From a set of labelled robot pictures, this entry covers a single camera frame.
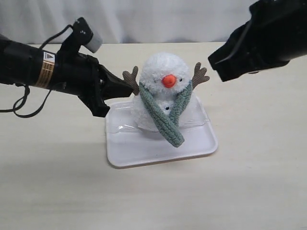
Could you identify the green knitted scarf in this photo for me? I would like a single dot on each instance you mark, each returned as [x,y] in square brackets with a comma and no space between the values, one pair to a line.
[165,119]

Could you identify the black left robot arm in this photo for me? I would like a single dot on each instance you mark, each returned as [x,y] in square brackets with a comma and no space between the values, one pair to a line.
[27,66]

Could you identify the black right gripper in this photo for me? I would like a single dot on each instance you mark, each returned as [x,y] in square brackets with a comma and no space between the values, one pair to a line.
[275,34]

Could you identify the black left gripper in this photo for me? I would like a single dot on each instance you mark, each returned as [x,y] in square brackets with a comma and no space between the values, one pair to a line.
[78,74]

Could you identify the white square plastic tray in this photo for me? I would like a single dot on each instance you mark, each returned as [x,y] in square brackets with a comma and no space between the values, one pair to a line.
[132,149]

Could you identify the white plush snowman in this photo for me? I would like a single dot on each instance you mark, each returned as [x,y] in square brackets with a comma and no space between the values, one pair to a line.
[167,79]

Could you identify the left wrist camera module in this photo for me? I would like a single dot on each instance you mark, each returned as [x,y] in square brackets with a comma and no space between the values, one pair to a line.
[83,34]

